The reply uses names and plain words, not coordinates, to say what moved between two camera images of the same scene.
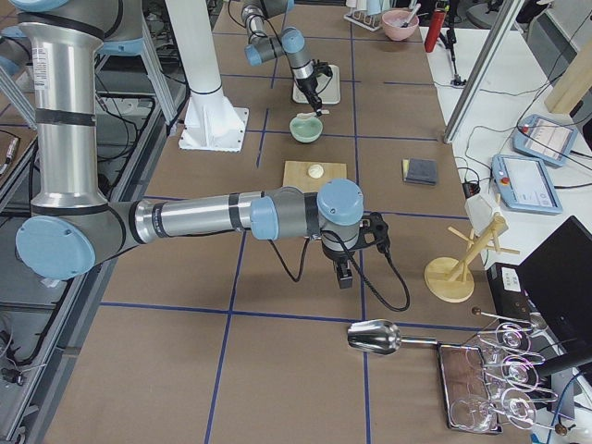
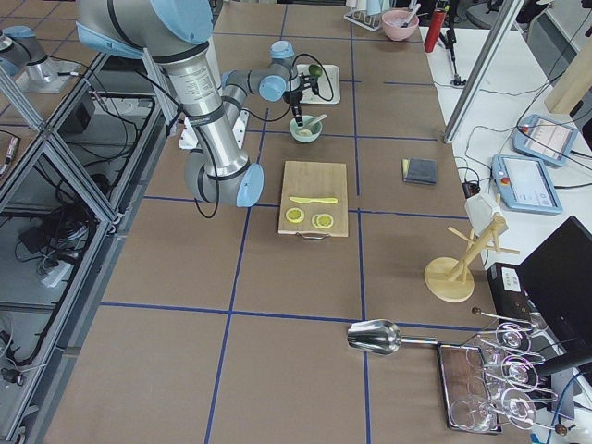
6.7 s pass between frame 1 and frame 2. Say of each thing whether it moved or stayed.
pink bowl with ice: stayed
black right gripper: moved
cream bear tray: stayed
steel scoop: stayed
